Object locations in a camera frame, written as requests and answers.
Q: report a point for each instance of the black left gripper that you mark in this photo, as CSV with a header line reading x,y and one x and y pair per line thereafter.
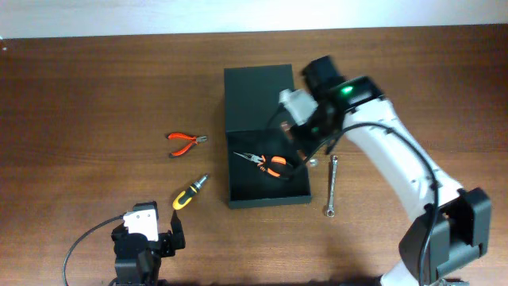
x,y
166,238

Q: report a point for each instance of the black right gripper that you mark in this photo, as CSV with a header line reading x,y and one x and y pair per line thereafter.
x,y
304,145

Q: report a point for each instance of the orange socket bit rail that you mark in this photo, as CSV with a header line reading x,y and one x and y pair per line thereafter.
x,y
313,162

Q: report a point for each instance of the orange black needle-nose pliers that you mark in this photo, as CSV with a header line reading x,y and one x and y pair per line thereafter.
x,y
278,167

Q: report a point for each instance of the silver ring wrench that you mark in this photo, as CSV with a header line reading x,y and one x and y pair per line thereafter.
x,y
330,212

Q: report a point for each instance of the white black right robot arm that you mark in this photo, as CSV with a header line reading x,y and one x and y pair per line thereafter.
x,y
450,225

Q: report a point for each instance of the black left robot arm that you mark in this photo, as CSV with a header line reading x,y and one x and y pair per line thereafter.
x,y
143,270

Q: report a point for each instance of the yellow black screwdriver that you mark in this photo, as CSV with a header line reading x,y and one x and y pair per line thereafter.
x,y
184,197

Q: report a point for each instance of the black open gift box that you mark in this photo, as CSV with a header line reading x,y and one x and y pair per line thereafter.
x,y
251,98

